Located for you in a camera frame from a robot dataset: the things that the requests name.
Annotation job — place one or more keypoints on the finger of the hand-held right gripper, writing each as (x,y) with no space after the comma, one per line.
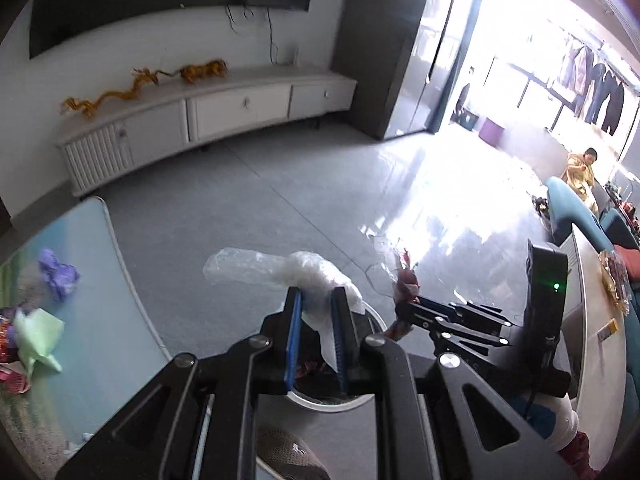
(465,312)
(460,340)

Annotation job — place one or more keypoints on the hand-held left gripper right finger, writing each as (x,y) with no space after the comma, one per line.
(340,345)

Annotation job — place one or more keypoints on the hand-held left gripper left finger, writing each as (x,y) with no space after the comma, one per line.
(295,340)

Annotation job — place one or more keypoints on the white round trash bin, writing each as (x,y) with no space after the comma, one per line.
(325,403)

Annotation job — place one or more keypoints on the red and white wrapper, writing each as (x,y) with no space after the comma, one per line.
(407,285)

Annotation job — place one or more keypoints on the clear plastic bag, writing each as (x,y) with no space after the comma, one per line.
(310,272)

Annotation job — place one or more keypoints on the purple wrapper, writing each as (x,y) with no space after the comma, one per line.
(57,272)

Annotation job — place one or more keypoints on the white side table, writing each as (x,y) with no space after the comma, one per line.
(595,330)

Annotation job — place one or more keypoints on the small yellow packet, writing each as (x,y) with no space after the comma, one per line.
(610,331)

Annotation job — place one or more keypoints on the golden foil wrapper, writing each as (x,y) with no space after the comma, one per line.
(616,280)

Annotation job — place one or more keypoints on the blue sofa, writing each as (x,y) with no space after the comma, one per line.
(570,210)

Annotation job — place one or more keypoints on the person's red clothing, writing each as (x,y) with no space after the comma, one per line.
(580,457)

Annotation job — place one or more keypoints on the purple stool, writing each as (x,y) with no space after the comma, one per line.
(492,130)

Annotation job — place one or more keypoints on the table with printed landscape top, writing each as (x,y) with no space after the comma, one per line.
(100,310)

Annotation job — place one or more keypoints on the hanging dark clothes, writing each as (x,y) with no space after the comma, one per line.
(605,90)

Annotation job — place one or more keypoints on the white television cabinet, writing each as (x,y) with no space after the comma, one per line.
(240,105)

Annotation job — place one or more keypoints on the glass sliding door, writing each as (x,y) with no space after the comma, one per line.
(440,60)

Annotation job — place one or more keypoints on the light green crumpled paper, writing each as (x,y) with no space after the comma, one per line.
(37,337)

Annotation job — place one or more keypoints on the short golden dragon figurine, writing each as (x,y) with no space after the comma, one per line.
(200,72)

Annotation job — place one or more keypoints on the pink wrapper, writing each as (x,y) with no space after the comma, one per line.
(12,380)

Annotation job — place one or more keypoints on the red shiny wrapper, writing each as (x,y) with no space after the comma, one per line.
(7,335)

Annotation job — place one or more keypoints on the long golden dragon figurine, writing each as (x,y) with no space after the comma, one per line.
(117,95)

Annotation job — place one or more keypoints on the black wall television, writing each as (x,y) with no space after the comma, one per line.
(150,0)

